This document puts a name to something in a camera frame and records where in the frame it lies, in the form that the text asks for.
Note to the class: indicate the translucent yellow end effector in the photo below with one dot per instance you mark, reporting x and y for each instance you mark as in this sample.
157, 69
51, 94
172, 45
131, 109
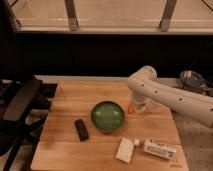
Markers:
142, 104

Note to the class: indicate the green ceramic bowl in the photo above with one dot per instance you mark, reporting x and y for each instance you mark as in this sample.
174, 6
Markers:
107, 116

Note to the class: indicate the black rectangular block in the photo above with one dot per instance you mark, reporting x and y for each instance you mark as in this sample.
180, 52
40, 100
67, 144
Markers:
81, 129

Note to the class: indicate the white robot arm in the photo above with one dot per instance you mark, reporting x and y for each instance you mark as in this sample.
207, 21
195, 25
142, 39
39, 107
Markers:
143, 86

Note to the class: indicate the orange carrot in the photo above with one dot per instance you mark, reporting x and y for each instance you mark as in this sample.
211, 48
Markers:
131, 108

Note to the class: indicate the white tube package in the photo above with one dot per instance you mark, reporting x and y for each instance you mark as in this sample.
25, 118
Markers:
159, 149

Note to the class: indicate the round metal dish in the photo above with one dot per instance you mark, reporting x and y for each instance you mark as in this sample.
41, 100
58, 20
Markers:
191, 79

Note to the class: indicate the black chair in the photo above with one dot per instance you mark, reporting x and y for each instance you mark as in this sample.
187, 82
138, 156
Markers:
32, 94

